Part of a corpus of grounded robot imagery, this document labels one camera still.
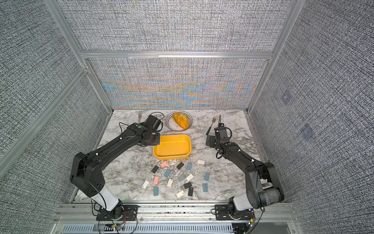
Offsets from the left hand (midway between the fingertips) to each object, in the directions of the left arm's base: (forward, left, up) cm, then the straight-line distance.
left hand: (158, 139), depth 86 cm
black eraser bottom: (-26, -18, -13) cm, 34 cm away
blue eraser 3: (-18, -28, -13) cm, 36 cm away
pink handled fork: (+33, +20, -14) cm, 41 cm away
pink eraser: (-9, -2, -13) cm, 16 cm away
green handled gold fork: (+24, -39, -14) cm, 48 cm away
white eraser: (-9, -25, -13) cm, 30 cm away
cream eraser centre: (-18, -18, -14) cm, 29 cm away
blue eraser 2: (-11, -18, -14) cm, 25 cm away
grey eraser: (-18, -13, -14) cm, 26 cm away
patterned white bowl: (+20, -7, -10) cm, 24 cm away
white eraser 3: (-21, +8, -13) cm, 26 cm away
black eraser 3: (-23, -16, -14) cm, 31 cm away
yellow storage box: (+4, -7, -16) cm, 18 cm away
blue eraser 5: (-25, +1, -13) cm, 29 cm away
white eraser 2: (-21, -6, -13) cm, 26 cm away
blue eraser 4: (-24, -26, -13) cm, 38 cm away
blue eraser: (-15, -4, -15) cm, 21 cm away
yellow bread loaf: (+21, -14, -7) cm, 26 cm away
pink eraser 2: (-20, +2, -13) cm, 23 cm away
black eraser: (-12, +3, -14) cm, 18 cm away
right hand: (+4, -35, -3) cm, 35 cm away
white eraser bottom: (-27, -12, -13) cm, 33 cm away
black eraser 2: (-11, -12, -14) cm, 21 cm away
